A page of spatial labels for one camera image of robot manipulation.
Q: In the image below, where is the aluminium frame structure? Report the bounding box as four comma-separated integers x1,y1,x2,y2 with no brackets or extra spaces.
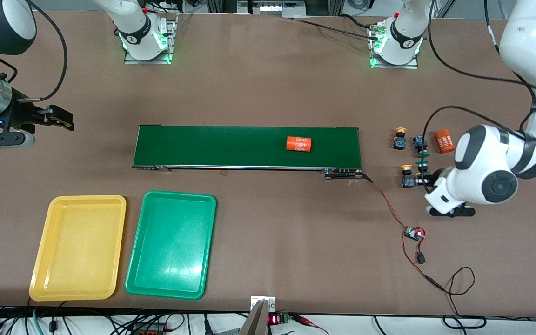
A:
205,0,345,19

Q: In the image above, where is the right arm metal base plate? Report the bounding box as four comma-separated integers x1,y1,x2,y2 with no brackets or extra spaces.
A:
124,13,175,65

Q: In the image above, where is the green plastic tray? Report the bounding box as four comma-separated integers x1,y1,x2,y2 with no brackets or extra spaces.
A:
125,190,217,300

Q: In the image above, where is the large green mushroom button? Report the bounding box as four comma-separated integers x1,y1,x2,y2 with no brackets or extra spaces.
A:
412,135,430,158

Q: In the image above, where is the black power strip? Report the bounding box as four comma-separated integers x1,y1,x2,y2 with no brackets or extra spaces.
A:
131,322,168,335

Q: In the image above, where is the white lit device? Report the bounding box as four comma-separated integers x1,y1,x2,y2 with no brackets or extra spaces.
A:
260,2,306,13

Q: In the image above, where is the green conveyor belt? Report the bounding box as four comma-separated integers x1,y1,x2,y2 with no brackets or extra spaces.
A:
132,125,364,180

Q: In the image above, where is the red clip lead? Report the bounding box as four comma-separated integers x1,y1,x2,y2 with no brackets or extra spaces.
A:
291,314,330,335

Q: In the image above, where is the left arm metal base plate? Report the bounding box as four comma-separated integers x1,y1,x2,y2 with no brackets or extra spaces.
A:
369,23,420,69

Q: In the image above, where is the long black table cable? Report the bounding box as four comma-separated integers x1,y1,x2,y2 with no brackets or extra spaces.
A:
291,18,382,41

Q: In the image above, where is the orange cylindrical battery cell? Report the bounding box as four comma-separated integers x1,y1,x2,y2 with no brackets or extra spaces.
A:
435,129,456,154
286,136,313,152

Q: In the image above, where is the black looped floor cable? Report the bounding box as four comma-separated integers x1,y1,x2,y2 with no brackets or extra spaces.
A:
442,315,487,330

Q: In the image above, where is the teal cable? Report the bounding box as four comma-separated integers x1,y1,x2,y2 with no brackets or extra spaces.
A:
32,308,46,335

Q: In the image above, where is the short black table cable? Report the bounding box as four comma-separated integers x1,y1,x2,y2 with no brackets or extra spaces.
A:
340,14,380,30

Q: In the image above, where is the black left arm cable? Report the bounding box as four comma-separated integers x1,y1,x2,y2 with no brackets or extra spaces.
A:
422,0,536,194

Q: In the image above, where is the red black conveyor wire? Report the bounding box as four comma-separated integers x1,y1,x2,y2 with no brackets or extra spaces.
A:
360,171,412,231

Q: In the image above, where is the yellow plastic tray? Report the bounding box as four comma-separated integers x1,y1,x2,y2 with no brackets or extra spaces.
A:
29,195,127,302

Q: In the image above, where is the grey metal stand bar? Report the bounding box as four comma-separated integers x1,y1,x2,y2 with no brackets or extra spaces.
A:
239,300,271,335

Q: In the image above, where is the silver mounting bracket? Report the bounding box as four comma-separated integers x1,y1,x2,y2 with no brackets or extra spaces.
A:
250,296,276,312

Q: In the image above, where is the red black power lead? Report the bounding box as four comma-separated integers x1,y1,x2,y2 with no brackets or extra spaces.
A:
401,235,476,318

